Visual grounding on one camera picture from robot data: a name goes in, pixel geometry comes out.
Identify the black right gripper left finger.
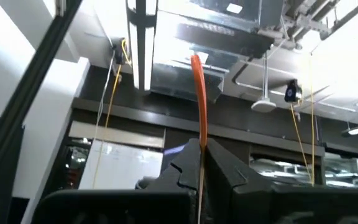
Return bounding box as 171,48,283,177
31,138,203,224

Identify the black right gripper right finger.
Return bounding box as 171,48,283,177
204,138,358,224

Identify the orange-handled metal fork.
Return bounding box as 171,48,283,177
190,53,209,224

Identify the white whiteboard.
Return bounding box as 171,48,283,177
78,138,165,191

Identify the white dome ceiling fixture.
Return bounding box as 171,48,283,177
250,52,278,114

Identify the long overhead light bar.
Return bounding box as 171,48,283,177
126,0,159,92

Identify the beige wall panel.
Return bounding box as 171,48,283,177
68,120,167,149

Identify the yellow hanging cable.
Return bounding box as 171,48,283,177
92,63,122,189
290,103,313,184
308,55,316,187

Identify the white hanging cable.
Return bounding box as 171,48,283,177
93,50,116,141

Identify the black cable drop box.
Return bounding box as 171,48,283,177
111,37,129,66
283,78,303,104

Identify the black aluminium rig frame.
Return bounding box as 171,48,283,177
0,0,84,224

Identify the silver ventilation duct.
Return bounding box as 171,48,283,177
149,0,286,104

